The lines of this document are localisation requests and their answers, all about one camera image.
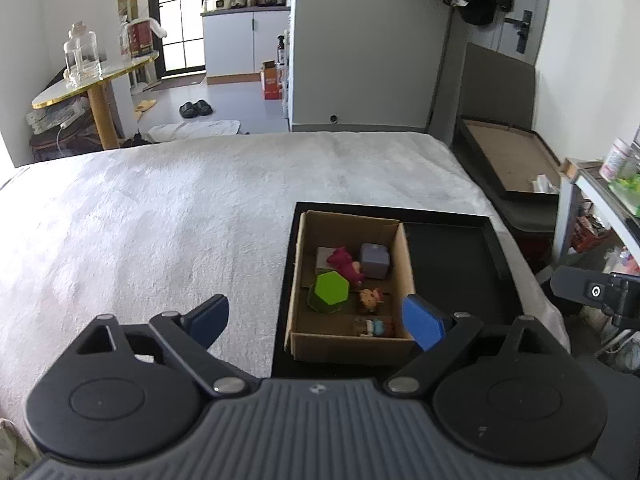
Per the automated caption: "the patterned cloth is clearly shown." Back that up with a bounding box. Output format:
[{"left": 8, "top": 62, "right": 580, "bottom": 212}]
[{"left": 0, "top": 417, "right": 39, "bottom": 480}]

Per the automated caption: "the red dress doll figurine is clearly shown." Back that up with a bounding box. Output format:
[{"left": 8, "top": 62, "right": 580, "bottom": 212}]
[{"left": 358, "top": 287, "right": 386, "bottom": 315}]

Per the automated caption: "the red basket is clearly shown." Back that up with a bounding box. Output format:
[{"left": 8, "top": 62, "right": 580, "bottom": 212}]
[{"left": 570, "top": 215, "right": 612, "bottom": 254}]

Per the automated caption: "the black box lid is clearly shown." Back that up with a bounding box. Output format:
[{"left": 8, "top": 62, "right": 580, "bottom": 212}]
[{"left": 452, "top": 116, "right": 561, "bottom": 205}]

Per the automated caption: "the black framed glass door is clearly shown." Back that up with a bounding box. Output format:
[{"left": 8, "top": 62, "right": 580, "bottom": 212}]
[{"left": 156, "top": 0, "right": 207, "bottom": 77}]

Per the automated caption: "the white kitchen cabinet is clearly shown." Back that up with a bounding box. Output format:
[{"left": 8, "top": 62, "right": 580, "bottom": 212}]
[{"left": 201, "top": 7, "right": 292, "bottom": 81}]

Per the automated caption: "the red canister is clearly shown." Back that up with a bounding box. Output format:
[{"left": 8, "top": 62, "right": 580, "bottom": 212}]
[{"left": 120, "top": 16, "right": 167, "bottom": 59}]

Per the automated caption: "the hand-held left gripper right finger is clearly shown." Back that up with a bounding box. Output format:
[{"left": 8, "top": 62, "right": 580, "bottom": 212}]
[{"left": 384, "top": 294, "right": 576, "bottom": 396}]

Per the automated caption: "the grey cube toy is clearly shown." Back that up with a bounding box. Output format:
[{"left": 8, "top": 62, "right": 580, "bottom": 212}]
[{"left": 359, "top": 243, "right": 392, "bottom": 280}]

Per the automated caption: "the black door handle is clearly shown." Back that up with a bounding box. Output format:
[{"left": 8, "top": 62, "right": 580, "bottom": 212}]
[{"left": 504, "top": 10, "right": 534, "bottom": 54}]

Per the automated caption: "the round gold-edged table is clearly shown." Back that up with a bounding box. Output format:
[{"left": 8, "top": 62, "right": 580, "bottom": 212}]
[{"left": 31, "top": 50, "right": 160, "bottom": 151}]

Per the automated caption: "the orange cardboard box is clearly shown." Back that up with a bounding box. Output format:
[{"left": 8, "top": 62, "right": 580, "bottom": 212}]
[{"left": 260, "top": 61, "right": 285, "bottom": 100}]

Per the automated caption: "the pink figurine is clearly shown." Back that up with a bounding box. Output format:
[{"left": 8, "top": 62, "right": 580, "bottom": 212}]
[{"left": 327, "top": 246, "right": 367, "bottom": 280}]

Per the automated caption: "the green plastic bag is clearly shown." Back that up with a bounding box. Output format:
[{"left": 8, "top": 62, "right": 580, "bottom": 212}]
[{"left": 609, "top": 175, "right": 640, "bottom": 217}]

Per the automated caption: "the dark grey chair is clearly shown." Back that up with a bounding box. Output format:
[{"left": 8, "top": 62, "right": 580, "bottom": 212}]
[{"left": 425, "top": 42, "right": 562, "bottom": 261}]

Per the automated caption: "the white floor cloth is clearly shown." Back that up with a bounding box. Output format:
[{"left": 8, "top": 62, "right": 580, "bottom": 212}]
[{"left": 147, "top": 120, "right": 241, "bottom": 144}]

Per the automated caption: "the white charger plug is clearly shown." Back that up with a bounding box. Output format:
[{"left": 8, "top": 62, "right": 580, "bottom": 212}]
[{"left": 316, "top": 246, "right": 342, "bottom": 275}]

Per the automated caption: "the small teal figurine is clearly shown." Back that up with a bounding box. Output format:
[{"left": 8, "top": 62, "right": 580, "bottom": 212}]
[{"left": 352, "top": 316, "right": 396, "bottom": 340}]

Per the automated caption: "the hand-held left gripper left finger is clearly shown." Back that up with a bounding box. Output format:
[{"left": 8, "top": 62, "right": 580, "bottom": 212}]
[{"left": 67, "top": 294, "right": 262, "bottom": 400}]

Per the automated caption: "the white framed desk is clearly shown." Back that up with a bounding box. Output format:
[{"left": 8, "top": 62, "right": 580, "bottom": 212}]
[{"left": 556, "top": 157, "right": 640, "bottom": 282}]

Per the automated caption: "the clear glass jar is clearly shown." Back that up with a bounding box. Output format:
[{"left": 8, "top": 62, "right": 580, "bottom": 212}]
[{"left": 63, "top": 22, "right": 104, "bottom": 87}]

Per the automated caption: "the green hexagonal toy bin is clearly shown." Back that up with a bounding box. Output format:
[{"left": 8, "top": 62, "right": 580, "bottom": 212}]
[{"left": 307, "top": 270, "right": 351, "bottom": 316}]

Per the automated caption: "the black tray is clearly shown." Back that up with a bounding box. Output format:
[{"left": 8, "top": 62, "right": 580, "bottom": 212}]
[{"left": 272, "top": 201, "right": 524, "bottom": 380}]

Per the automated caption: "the white jar pink lid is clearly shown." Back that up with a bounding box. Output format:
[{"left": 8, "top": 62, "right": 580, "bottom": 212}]
[{"left": 600, "top": 138, "right": 632, "bottom": 183}]

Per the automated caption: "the dark bag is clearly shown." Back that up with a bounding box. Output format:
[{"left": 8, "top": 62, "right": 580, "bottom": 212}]
[{"left": 29, "top": 120, "right": 106, "bottom": 161}]

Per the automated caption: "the brown cardboard box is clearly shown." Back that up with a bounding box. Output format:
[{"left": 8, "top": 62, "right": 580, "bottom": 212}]
[{"left": 285, "top": 210, "right": 417, "bottom": 366}]

